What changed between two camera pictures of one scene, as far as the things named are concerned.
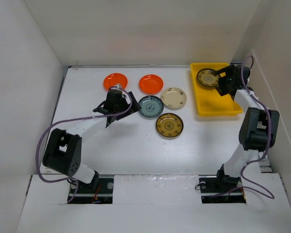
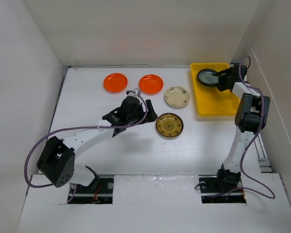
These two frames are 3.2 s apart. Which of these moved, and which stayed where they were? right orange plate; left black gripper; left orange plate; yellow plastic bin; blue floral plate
Moved: blue floral plate; left black gripper
Stayed: yellow plastic bin; left orange plate; right orange plate
